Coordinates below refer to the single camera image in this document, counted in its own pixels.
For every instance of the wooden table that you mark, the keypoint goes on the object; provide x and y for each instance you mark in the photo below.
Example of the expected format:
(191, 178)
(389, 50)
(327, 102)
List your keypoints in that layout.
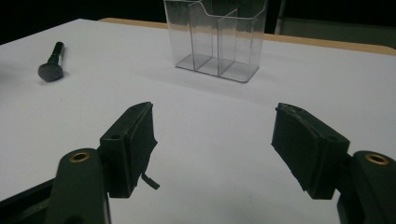
(311, 42)

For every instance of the clear acrylic organizer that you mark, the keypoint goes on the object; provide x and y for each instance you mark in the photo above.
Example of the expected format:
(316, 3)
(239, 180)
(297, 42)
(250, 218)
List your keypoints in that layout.
(214, 46)

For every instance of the white table cover sheet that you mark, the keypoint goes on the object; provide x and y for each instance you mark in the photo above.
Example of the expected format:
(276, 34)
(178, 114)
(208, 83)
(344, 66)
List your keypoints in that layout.
(214, 124)

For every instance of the white metal desk frame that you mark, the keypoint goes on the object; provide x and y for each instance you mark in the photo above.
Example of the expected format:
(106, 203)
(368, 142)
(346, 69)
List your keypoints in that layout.
(279, 18)

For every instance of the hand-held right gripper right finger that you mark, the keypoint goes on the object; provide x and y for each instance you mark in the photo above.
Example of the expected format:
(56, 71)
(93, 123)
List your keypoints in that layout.
(306, 149)

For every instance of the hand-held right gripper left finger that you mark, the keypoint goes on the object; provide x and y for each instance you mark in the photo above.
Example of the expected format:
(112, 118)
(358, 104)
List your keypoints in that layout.
(120, 155)

